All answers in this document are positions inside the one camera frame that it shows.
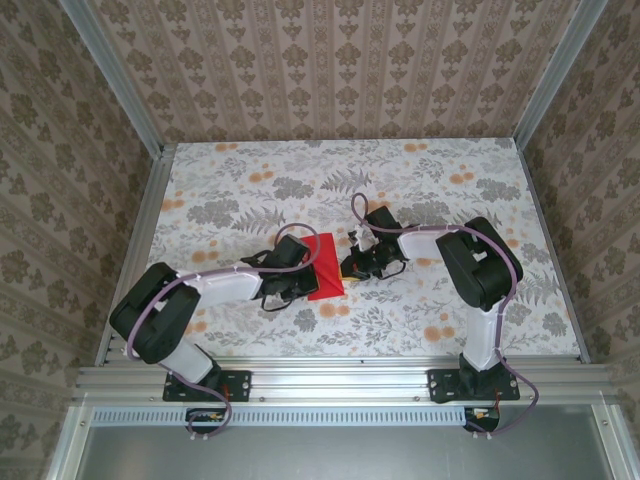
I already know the red paper sheet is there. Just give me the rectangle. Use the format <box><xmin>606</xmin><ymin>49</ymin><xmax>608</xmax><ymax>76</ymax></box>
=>
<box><xmin>305</xmin><ymin>232</ymin><xmax>347</xmax><ymax>303</ymax></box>

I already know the grey metal sheet panel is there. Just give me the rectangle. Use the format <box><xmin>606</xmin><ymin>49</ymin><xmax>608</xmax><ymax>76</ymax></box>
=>
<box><xmin>79</xmin><ymin>424</ymin><xmax>620</xmax><ymax>480</ymax></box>

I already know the floral table mat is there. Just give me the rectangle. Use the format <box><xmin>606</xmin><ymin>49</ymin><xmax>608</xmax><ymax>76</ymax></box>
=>
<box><xmin>122</xmin><ymin>139</ymin><xmax>584</xmax><ymax>359</ymax></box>

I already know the black connector board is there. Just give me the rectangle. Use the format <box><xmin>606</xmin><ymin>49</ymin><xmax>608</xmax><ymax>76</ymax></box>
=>
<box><xmin>185</xmin><ymin>407</ymin><xmax>235</xmax><ymax>435</ymax></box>
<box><xmin>463</xmin><ymin>407</ymin><xmax>502</xmax><ymax>434</ymax></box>

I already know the thin black right camera cable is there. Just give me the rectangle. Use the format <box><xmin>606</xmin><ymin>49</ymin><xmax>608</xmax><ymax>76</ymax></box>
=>
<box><xmin>372</xmin><ymin>259</ymin><xmax>407</xmax><ymax>282</ymax></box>

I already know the thin black camera cable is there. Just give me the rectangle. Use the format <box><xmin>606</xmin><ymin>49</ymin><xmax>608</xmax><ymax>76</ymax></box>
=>
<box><xmin>259</xmin><ymin>289</ymin><xmax>299</xmax><ymax>315</ymax></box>
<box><xmin>372</xmin><ymin>259</ymin><xmax>407</xmax><ymax>282</ymax></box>

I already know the thin black left camera cable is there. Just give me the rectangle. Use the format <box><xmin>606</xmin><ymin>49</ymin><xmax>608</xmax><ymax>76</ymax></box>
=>
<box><xmin>259</xmin><ymin>289</ymin><xmax>299</xmax><ymax>315</ymax></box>

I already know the long aluminium frame rail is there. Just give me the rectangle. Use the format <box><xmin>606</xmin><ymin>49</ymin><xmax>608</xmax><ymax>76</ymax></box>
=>
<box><xmin>72</xmin><ymin>355</ymin><xmax>619</xmax><ymax>404</ymax></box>

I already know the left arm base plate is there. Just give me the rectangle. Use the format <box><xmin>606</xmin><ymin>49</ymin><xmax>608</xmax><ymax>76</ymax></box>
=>
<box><xmin>163</xmin><ymin>368</ymin><xmax>253</xmax><ymax>403</ymax></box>

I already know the slotted grey cable duct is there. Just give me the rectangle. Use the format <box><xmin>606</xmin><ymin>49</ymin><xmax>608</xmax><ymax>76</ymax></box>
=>
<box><xmin>92</xmin><ymin>406</ymin><xmax>501</xmax><ymax>427</ymax></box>

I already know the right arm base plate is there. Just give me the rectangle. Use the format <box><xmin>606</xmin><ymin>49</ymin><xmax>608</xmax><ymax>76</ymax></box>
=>
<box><xmin>428</xmin><ymin>367</ymin><xmax>522</xmax><ymax>405</ymax></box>

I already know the aluminium side rail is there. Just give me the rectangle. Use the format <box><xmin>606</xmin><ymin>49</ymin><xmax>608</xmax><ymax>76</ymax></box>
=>
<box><xmin>516</xmin><ymin>142</ymin><xmax>590</xmax><ymax>364</ymax></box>
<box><xmin>94</xmin><ymin>142</ymin><xmax>177</xmax><ymax>369</ymax></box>

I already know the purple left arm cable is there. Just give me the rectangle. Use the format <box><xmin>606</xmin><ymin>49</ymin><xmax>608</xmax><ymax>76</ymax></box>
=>
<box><xmin>127</xmin><ymin>222</ymin><xmax>322</xmax><ymax>442</ymax></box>

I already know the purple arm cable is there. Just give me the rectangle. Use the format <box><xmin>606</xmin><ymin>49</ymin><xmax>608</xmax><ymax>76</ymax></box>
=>
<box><xmin>350</xmin><ymin>193</ymin><xmax>541</xmax><ymax>441</ymax></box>
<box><xmin>127</xmin><ymin>222</ymin><xmax>322</xmax><ymax>442</ymax></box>

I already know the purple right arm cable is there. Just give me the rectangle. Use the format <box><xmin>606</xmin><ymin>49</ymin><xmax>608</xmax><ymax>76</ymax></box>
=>
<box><xmin>350</xmin><ymin>193</ymin><xmax>541</xmax><ymax>441</ymax></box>

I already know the aluminium frame post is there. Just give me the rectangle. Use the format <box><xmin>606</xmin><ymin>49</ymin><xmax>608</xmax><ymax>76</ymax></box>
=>
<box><xmin>514</xmin><ymin>0</ymin><xmax>609</xmax><ymax>146</ymax></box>
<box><xmin>59</xmin><ymin>0</ymin><xmax>167</xmax><ymax>157</ymax></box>

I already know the short aluminium frame rail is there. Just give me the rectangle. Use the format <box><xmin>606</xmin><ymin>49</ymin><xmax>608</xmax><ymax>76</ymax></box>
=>
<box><xmin>43</xmin><ymin>392</ymin><xmax>96</xmax><ymax>480</ymax></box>
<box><xmin>591</xmin><ymin>394</ymin><xmax>640</xmax><ymax>480</ymax></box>

